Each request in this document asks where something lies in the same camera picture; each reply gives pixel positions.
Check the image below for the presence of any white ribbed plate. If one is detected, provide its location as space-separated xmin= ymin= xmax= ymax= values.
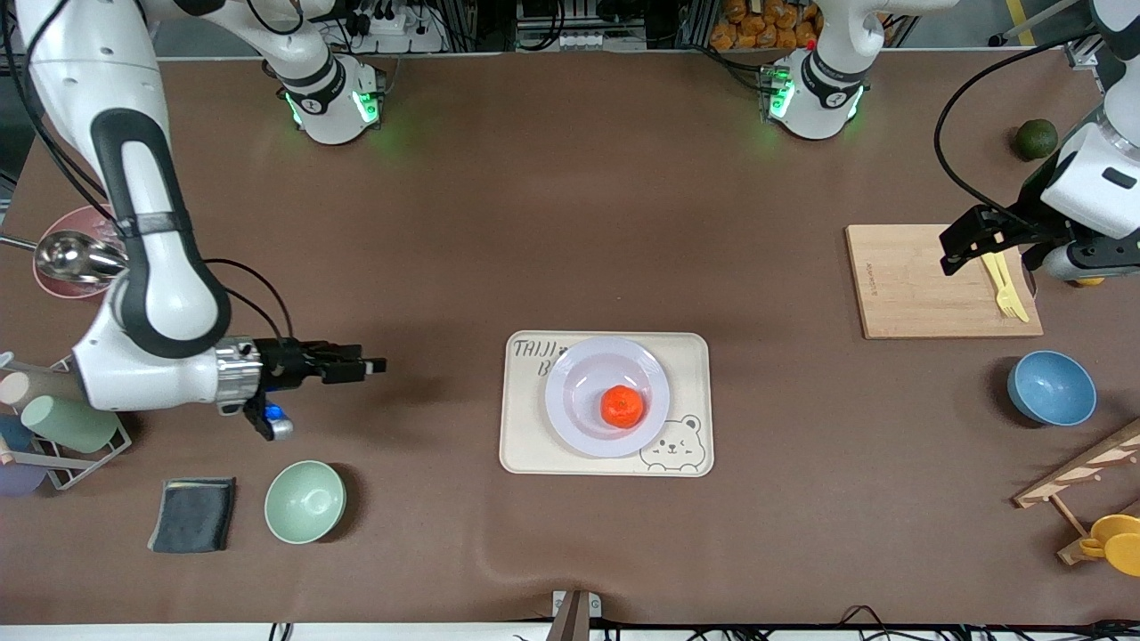
xmin=544 ymin=337 xmax=672 ymax=459

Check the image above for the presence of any orange fruit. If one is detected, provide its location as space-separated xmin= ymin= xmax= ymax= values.
xmin=600 ymin=385 xmax=646 ymax=430

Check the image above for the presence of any pink plate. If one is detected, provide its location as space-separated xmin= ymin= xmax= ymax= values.
xmin=33 ymin=205 xmax=122 ymax=301

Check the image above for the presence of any yellow plastic fork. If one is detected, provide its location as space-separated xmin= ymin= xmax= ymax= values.
xmin=980 ymin=252 xmax=1031 ymax=323

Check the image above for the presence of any wooden cutting board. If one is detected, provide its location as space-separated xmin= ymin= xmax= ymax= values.
xmin=844 ymin=223 xmax=1045 ymax=340

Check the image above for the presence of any dark green avocado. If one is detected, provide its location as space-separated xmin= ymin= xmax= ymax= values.
xmin=1016 ymin=118 xmax=1060 ymax=162

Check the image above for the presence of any mint green bowl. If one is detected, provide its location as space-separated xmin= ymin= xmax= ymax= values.
xmin=265 ymin=460 xmax=346 ymax=545

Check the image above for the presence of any blue bowl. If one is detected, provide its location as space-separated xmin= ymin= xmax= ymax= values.
xmin=1007 ymin=350 xmax=1098 ymax=427

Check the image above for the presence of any dark grey folded cloth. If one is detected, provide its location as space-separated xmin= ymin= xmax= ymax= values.
xmin=148 ymin=477 xmax=237 ymax=554

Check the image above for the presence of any sage green cup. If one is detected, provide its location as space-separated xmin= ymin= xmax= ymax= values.
xmin=20 ymin=394 xmax=121 ymax=455

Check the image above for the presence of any shiny metal scoop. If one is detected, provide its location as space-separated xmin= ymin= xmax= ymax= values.
xmin=0 ymin=230 xmax=131 ymax=285

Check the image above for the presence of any wooden slatted rack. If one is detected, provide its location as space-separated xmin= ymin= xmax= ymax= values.
xmin=1013 ymin=418 xmax=1140 ymax=567

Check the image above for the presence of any beige cup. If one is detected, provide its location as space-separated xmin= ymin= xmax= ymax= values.
xmin=0 ymin=369 xmax=83 ymax=411

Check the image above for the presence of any purple cup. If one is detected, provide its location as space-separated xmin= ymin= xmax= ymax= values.
xmin=0 ymin=450 xmax=51 ymax=498

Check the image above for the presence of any cream tray with bear print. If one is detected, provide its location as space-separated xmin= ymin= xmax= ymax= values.
xmin=499 ymin=331 xmax=715 ymax=478

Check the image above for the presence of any crate of brown bread rolls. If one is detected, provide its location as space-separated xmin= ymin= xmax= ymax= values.
xmin=710 ymin=0 xmax=892 ymax=53

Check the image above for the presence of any white power strip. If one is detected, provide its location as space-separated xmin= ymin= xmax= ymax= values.
xmin=352 ymin=9 xmax=448 ymax=54

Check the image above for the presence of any metal table clamp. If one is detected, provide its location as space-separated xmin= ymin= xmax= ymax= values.
xmin=551 ymin=588 xmax=604 ymax=641

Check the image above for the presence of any yellow cup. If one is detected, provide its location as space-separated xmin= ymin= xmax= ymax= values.
xmin=1079 ymin=514 xmax=1140 ymax=578

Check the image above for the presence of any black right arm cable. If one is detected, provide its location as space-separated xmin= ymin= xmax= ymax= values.
xmin=203 ymin=257 xmax=296 ymax=340

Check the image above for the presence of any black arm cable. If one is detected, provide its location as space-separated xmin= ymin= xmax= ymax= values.
xmin=932 ymin=31 xmax=1102 ymax=225
xmin=203 ymin=257 xmax=296 ymax=340

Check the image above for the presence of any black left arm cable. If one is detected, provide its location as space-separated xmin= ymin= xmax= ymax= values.
xmin=932 ymin=31 xmax=1102 ymax=225

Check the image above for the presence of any grey wire cup rack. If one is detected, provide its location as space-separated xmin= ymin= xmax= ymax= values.
xmin=0 ymin=352 xmax=134 ymax=492

